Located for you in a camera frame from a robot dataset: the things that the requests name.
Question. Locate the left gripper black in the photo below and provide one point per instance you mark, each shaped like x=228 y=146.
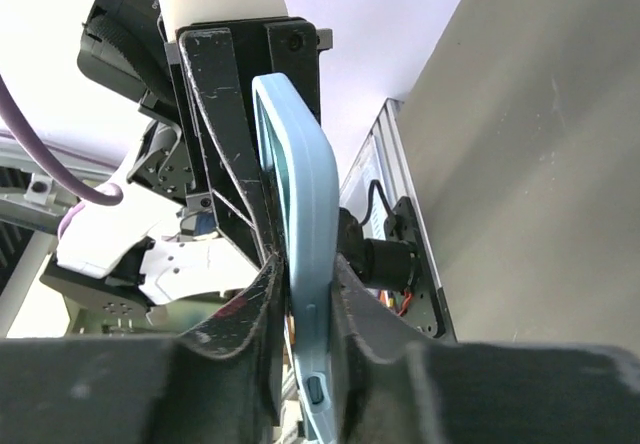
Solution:
x=220 y=60

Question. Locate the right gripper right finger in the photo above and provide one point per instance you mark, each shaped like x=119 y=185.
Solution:
x=393 y=384

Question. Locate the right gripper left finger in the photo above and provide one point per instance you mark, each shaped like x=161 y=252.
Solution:
x=219 y=382

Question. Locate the light blue phone case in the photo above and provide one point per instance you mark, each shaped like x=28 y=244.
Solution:
x=311 y=245

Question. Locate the green smartphone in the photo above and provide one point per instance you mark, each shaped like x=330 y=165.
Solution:
x=273 y=134

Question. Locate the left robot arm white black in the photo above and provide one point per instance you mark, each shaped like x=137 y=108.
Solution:
x=178 y=222

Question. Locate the aluminium frame rail front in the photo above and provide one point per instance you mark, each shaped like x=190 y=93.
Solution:
x=378 y=178

